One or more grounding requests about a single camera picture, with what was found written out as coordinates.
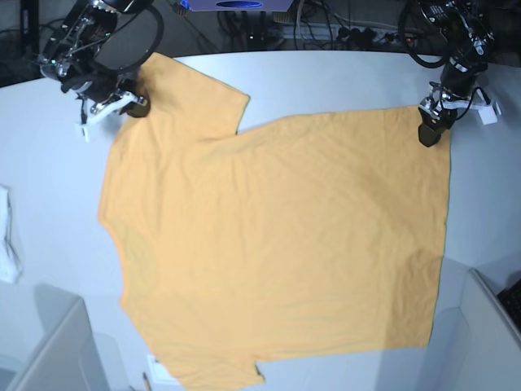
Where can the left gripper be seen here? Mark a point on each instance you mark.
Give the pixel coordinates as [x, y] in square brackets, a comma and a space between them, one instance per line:
[455, 79]

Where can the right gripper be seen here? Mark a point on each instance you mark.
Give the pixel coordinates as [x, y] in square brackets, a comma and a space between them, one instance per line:
[103, 87]

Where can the orange T-shirt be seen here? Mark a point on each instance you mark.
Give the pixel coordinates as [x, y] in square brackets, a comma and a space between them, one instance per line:
[310, 235]

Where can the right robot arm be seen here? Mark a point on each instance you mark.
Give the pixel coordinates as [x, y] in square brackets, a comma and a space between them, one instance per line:
[70, 57]

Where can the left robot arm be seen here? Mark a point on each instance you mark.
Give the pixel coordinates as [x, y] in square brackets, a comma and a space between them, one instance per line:
[469, 44]

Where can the blue grey box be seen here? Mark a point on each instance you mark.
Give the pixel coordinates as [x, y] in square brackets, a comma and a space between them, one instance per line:
[239, 5]

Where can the black keyboard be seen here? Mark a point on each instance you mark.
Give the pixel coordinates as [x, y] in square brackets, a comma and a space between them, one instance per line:
[510, 299]

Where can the white cloth at left edge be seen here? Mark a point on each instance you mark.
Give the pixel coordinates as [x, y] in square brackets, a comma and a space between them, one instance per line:
[11, 268]

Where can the grey partition right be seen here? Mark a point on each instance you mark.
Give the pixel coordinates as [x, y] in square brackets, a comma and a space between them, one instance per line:
[474, 346]

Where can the grey partition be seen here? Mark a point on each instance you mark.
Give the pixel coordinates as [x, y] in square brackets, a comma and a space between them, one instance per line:
[47, 342]
[474, 346]

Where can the grey partition left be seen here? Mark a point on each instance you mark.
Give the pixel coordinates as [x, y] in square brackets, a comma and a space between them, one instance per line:
[47, 342]

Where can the white paper label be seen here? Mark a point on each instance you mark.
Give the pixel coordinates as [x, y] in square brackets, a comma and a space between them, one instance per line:
[159, 373]

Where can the pencil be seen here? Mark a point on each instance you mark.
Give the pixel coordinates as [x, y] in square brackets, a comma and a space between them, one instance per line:
[146, 382]

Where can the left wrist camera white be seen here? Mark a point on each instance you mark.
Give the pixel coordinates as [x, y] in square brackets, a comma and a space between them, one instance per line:
[487, 108]

